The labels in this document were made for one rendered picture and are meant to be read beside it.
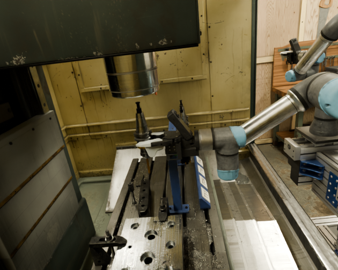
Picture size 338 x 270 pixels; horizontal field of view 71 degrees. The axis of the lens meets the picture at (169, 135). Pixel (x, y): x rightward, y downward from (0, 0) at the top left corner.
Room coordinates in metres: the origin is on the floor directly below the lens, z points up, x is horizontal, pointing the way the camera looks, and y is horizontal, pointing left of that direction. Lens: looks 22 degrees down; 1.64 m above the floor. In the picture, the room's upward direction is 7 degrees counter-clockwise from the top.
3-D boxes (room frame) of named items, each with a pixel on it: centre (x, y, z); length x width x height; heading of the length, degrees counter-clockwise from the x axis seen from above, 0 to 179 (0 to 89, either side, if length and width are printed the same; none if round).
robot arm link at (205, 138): (0.74, -0.12, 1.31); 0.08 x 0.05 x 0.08; 175
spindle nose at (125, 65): (0.76, 0.09, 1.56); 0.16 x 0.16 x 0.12
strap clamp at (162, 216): (0.80, 0.06, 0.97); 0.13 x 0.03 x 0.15; 175
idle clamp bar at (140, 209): (0.97, 0.16, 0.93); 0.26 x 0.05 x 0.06; 0
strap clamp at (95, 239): (0.66, 0.26, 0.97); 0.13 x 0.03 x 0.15; 85
